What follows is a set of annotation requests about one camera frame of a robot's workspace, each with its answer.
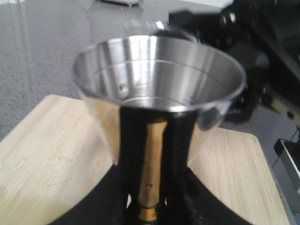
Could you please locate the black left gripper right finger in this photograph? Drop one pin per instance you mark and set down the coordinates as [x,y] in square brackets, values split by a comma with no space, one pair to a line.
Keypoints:
[189,202]

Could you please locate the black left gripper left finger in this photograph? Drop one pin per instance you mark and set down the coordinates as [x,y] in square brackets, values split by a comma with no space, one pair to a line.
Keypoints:
[113,201]

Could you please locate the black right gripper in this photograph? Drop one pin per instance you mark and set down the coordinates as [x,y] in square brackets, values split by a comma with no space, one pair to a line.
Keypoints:
[220,30]

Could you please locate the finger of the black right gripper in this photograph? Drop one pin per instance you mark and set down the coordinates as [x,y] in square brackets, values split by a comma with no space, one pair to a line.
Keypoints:
[249,99]

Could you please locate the clear glass beaker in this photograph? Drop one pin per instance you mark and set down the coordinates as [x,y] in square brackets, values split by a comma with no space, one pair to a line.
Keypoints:
[184,74]

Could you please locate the steel double jigger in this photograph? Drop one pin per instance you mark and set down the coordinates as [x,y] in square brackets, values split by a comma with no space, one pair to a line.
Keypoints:
[106,75]

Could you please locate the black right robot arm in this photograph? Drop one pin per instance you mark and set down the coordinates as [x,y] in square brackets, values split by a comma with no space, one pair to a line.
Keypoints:
[264,37]

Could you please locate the wooden cutting board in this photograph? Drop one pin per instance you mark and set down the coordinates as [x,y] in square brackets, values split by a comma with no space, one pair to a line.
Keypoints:
[54,157]

